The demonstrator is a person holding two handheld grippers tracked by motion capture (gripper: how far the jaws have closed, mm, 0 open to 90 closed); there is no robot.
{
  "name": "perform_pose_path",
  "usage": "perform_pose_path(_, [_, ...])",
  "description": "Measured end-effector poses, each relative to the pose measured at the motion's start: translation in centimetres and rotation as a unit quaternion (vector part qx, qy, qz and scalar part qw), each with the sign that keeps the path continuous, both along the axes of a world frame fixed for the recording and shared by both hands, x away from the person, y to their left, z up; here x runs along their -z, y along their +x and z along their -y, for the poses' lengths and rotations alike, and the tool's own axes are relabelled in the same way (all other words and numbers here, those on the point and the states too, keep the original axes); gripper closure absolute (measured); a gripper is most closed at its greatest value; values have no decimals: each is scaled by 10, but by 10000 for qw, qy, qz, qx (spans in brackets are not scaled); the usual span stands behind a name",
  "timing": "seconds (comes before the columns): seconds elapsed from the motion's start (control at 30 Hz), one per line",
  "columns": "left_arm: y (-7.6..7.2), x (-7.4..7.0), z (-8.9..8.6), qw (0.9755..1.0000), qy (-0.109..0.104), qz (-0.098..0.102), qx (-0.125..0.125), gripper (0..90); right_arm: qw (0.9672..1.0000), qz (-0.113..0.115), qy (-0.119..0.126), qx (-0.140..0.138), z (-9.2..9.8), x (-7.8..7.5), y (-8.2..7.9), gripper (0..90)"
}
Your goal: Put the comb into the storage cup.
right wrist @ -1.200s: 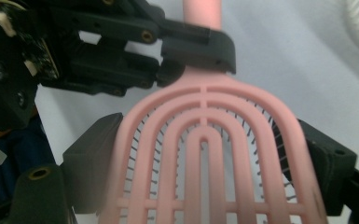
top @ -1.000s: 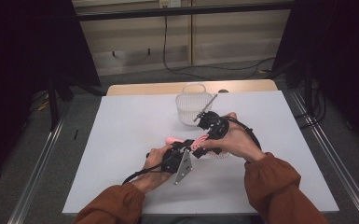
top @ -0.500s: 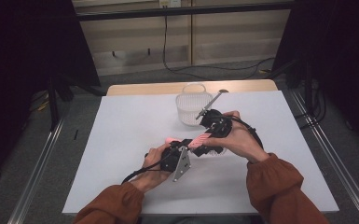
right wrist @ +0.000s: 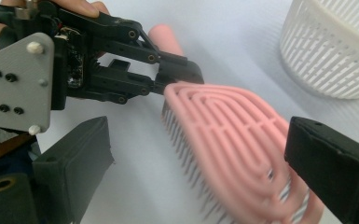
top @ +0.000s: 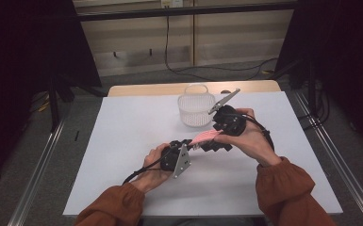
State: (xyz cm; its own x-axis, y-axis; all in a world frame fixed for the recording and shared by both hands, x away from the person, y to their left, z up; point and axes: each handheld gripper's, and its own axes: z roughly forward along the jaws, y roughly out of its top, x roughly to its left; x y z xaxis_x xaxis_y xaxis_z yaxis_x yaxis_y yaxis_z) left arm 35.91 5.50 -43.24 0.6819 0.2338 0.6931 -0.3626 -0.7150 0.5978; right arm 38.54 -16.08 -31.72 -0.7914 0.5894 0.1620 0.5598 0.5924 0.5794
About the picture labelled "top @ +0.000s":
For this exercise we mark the black curtain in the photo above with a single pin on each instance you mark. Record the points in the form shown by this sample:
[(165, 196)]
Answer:
[(19, 62), (352, 47)]

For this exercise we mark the clear plastic basket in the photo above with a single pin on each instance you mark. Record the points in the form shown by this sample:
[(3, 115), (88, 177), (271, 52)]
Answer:
[(194, 109)]

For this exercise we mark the person's right hand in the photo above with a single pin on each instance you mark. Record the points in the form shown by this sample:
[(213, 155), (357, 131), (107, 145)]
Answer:
[(254, 141)]

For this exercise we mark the metal floor rail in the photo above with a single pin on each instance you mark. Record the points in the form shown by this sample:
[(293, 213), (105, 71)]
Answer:
[(34, 185), (323, 135)]

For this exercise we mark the black crossbar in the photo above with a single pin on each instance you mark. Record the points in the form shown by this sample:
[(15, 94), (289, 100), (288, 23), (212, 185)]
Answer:
[(185, 12)]

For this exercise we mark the person's left hand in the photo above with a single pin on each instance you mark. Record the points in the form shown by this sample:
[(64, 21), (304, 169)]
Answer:
[(152, 171)]

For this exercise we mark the pink hairbrush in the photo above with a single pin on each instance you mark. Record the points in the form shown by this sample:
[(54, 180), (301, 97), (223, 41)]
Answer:
[(206, 137)]

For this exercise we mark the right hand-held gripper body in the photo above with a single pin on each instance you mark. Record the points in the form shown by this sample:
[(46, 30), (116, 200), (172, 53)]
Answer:
[(231, 121)]

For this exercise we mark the black metal stand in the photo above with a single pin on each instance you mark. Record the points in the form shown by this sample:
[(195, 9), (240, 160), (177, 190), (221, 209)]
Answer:
[(54, 106), (311, 88)]

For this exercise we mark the white table sheet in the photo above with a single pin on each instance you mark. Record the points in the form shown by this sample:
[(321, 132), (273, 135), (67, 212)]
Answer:
[(122, 125)]

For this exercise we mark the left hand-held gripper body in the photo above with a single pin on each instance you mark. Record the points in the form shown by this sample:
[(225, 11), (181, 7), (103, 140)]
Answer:
[(169, 160)]

